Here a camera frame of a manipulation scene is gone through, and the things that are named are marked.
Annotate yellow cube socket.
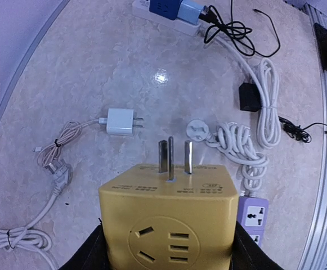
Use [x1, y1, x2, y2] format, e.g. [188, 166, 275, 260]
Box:
[98, 137, 238, 269]

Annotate purple power strip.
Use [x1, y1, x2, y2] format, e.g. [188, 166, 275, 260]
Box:
[237, 196, 268, 247]

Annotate white power strip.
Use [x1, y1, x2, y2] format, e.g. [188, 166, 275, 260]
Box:
[132, 0, 200, 36]

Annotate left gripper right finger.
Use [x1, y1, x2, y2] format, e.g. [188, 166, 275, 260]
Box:
[230, 222, 283, 270]

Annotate white plug adapter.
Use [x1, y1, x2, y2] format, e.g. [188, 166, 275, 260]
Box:
[98, 108, 144, 136]

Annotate black power adapter with cable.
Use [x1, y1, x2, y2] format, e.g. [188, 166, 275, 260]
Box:
[239, 82, 327, 143]

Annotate white coiled power cords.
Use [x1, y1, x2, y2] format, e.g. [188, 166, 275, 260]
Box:
[0, 35, 282, 270]

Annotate light blue plug adapter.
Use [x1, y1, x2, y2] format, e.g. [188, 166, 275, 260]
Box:
[177, 0, 204, 25]

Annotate thin black charging cable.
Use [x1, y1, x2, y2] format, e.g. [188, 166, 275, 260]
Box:
[230, 0, 281, 57]

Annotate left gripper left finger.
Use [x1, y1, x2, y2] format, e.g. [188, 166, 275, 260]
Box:
[59, 221, 110, 270]

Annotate beige thin charging cable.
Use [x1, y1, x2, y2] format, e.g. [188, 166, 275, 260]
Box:
[32, 119, 107, 169]

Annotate dark blue cube socket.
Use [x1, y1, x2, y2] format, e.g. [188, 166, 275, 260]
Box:
[149, 0, 182, 20]

